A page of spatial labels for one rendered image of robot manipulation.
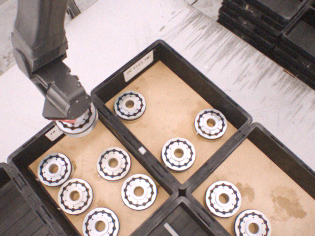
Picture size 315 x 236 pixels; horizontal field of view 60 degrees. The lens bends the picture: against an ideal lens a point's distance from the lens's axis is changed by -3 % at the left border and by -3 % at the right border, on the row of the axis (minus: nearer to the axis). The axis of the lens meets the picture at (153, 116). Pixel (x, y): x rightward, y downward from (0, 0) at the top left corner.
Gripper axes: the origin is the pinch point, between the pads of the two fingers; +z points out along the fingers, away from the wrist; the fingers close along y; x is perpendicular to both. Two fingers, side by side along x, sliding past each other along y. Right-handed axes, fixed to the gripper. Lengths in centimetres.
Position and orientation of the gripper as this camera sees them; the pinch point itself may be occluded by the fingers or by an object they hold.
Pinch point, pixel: (72, 112)
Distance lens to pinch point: 71.6
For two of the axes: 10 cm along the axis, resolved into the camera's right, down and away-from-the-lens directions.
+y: 0.4, -9.2, 3.8
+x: -10.0, -0.2, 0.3
